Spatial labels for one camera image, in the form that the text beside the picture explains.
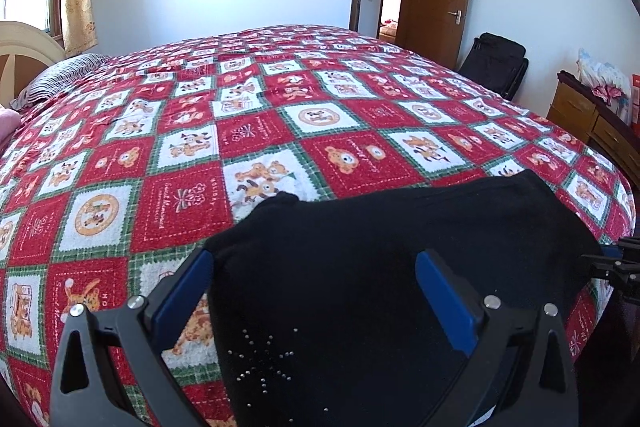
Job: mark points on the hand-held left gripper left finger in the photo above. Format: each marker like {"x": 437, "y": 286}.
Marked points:
{"x": 185, "y": 287}

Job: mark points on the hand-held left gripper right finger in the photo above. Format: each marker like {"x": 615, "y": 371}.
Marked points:
{"x": 445, "y": 302}

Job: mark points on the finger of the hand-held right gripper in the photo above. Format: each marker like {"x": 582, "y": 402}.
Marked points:
{"x": 606, "y": 263}

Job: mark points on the black pants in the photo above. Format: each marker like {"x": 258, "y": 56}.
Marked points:
{"x": 350, "y": 257}

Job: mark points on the person's dark clothing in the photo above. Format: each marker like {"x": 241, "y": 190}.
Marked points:
{"x": 610, "y": 357}

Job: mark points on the wooden dresser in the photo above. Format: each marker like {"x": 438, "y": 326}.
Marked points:
{"x": 575, "y": 112}

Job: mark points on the red printed blanket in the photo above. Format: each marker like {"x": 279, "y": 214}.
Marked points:
{"x": 350, "y": 147}

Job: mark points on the clear plastic bag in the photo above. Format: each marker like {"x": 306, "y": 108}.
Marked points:
{"x": 602, "y": 74}

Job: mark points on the black suitcase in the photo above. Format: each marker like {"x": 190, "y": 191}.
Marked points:
{"x": 492, "y": 62}

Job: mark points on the folded pink blanket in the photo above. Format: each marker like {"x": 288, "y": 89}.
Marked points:
{"x": 7, "y": 124}

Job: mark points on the striped grey pillow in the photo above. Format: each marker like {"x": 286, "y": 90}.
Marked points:
{"x": 65, "y": 72}

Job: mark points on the cream wooden headboard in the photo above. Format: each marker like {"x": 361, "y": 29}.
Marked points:
{"x": 30, "y": 42}

